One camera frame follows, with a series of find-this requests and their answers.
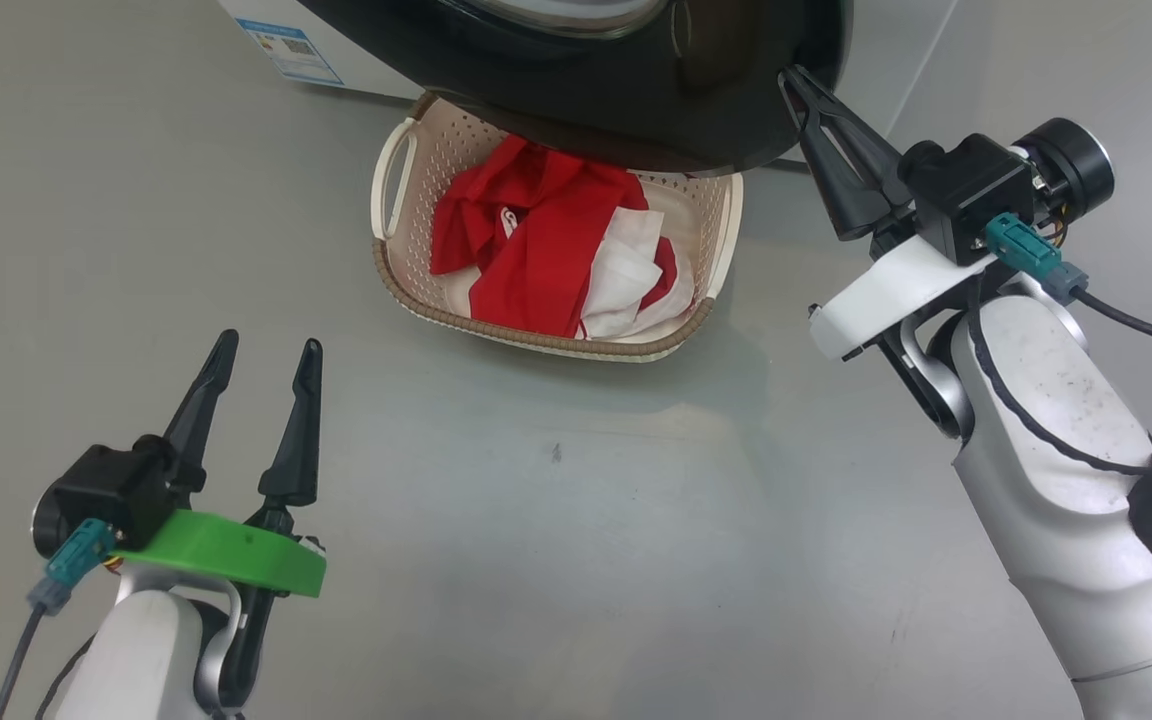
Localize white washing machine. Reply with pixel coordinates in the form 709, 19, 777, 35
216, 0, 959, 169

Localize right camera cable teal connector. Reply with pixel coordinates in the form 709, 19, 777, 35
984, 212, 1152, 361

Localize cream perforated laundry basket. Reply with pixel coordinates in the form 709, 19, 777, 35
370, 92, 745, 363

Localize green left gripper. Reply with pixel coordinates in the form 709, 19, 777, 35
111, 329, 329, 599

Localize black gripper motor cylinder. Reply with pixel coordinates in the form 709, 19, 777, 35
31, 485, 67, 561
1016, 117, 1117, 223

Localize camera cable teal connector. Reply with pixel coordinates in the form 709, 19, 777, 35
984, 212, 1152, 361
0, 518, 119, 720

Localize red garment with striped collar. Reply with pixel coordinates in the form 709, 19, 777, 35
430, 134, 650, 339

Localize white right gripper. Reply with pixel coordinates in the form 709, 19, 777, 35
779, 66, 999, 362

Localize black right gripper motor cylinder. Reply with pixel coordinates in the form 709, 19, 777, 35
1016, 117, 1117, 223

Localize blue energy label sticker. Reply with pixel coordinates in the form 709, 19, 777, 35
234, 17, 345, 87

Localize clear door glass bowl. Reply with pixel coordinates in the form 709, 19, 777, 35
436, 0, 675, 41

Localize black round washing machine door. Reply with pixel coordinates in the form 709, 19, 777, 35
294, 0, 855, 179

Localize left camera cable teal connector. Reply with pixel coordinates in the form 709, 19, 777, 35
0, 518, 119, 720

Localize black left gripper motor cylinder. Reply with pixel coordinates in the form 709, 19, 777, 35
31, 485, 67, 561

